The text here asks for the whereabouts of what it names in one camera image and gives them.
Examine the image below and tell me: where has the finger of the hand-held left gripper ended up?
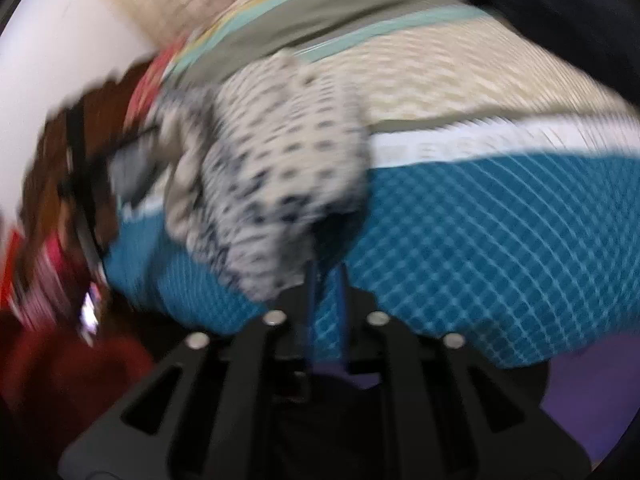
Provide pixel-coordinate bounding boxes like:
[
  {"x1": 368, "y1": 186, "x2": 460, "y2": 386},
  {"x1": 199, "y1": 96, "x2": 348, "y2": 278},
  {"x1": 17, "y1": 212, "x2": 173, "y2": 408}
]
[{"x1": 59, "y1": 104, "x2": 166, "y2": 263}]

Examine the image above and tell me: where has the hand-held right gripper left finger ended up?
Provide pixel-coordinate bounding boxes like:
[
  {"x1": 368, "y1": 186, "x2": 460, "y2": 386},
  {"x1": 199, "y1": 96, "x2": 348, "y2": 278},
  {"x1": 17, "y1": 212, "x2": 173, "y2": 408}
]
[{"x1": 57, "y1": 260, "x2": 322, "y2": 480}]

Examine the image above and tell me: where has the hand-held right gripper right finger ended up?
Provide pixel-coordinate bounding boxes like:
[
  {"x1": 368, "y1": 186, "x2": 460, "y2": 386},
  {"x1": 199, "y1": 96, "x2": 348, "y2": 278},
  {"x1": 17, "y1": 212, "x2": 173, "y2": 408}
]
[{"x1": 336, "y1": 263, "x2": 592, "y2": 480}]

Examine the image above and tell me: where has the spotted plush dog toy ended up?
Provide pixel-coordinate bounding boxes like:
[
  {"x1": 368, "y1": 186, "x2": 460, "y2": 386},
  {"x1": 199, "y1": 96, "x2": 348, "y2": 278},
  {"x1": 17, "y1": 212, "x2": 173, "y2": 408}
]
[{"x1": 150, "y1": 50, "x2": 373, "y2": 303}]

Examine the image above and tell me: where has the brown wooden headboard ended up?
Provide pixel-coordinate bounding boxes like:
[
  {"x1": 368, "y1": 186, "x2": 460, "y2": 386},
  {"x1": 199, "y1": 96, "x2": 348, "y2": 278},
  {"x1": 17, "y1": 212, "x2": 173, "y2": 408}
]
[{"x1": 20, "y1": 60, "x2": 166, "y2": 271}]

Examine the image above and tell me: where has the grey folded garment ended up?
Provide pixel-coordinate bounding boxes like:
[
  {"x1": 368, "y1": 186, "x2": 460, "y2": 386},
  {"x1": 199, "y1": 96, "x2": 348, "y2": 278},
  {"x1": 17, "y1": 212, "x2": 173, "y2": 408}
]
[{"x1": 107, "y1": 137, "x2": 171, "y2": 213}]

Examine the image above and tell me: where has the red patterned pillow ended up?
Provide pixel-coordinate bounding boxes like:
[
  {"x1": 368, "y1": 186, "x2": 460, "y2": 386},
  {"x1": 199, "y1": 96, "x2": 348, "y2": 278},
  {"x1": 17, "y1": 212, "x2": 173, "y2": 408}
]
[{"x1": 122, "y1": 35, "x2": 201, "y2": 131}]

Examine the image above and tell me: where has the person's red clothing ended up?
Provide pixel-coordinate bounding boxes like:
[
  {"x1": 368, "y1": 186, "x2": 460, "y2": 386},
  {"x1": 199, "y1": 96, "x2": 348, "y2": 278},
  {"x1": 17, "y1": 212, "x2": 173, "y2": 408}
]
[{"x1": 0, "y1": 310, "x2": 156, "y2": 476}]

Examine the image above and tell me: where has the beige woven mat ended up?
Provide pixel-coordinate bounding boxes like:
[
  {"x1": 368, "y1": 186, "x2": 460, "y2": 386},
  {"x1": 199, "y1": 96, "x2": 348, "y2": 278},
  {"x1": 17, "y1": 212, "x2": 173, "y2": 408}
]
[{"x1": 295, "y1": 10, "x2": 640, "y2": 133}]

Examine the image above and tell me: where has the purple cloth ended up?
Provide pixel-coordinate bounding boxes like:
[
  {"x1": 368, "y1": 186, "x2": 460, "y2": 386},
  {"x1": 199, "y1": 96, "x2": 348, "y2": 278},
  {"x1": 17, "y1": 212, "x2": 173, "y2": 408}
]
[{"x1": 310, "y1": 345, "x2": 640, "y2": 466}]

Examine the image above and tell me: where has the grey bedsheet with colourful border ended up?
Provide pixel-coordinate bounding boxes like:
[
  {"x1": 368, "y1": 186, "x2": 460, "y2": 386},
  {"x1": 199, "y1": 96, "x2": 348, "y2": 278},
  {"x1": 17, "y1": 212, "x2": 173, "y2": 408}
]
[{"x1": 162, "y1": 0, "x2": 501, "y2": 83}]

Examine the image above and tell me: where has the dark navy cloth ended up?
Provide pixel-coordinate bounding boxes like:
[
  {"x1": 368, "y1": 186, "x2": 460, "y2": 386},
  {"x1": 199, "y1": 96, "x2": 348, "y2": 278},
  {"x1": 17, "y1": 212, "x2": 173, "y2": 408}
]
[{"x1": 457, "y1": 0, "x2": 640, "y2": 111}]

